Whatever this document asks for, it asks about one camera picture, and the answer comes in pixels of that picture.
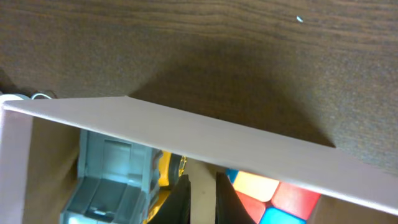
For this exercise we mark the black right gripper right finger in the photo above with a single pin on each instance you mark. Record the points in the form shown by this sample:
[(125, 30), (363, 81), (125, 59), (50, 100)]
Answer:
[(229, 209)]

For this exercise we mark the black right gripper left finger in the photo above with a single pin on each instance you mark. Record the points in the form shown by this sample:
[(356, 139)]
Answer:
[(177, 207)]

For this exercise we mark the colourful puzzle cube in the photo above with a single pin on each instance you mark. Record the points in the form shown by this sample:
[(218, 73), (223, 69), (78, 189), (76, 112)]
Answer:
[(270, 201)]

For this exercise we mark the yellow grey toy truck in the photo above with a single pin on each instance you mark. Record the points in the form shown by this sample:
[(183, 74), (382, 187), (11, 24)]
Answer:
[(120, 181)]

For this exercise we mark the pink cardboard box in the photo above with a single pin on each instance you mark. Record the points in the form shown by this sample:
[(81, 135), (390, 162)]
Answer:
[(40, 146)]

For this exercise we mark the wooden pig rattle drum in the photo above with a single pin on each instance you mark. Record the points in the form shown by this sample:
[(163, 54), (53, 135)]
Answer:
[(17, 96)]

